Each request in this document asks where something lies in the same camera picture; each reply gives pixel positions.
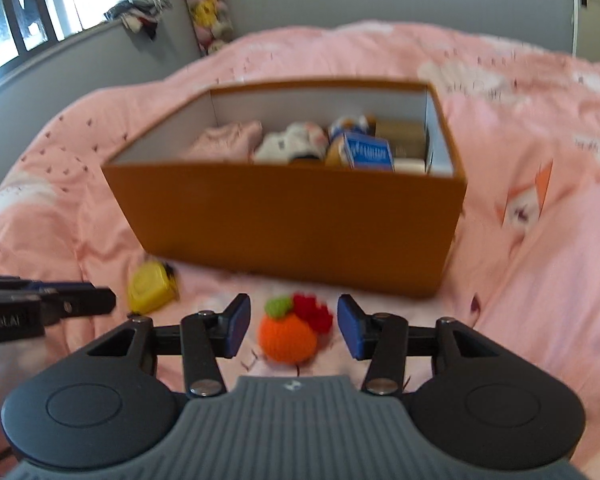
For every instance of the white small box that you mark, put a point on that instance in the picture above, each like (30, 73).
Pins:
(410, 166)

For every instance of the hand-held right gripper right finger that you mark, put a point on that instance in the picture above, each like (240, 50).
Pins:
(349, 327)

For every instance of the yellow tape measure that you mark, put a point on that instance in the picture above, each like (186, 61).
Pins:
(149, 287)

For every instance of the white plush toy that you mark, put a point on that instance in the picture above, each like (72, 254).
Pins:
(290, 145)

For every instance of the gold small box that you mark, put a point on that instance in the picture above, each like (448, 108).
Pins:
(402, 135)

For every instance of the pile of clothes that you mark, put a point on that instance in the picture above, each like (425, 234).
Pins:
(137, 10)

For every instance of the pink printed blanket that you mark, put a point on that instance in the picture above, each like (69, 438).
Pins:
(540, 260)

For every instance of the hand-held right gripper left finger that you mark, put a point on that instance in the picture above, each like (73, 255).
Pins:
(240, 327)

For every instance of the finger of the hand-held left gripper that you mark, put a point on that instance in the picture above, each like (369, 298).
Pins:
(87, 301)

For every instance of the pink folded cloth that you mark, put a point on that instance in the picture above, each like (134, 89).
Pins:
(225, 141)

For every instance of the window with dark frame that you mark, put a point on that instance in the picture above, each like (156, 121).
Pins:
(35, 5)

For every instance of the crocheted orange fruit toy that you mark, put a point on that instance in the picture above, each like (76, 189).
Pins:
(286, 337)

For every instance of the blue orange small toy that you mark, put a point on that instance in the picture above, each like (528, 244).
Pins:
(349, 126)

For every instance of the blue small carton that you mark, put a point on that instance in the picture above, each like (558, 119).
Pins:
(367, 152)

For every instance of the orange cardboard box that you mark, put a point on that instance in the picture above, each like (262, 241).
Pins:
(290, 220)

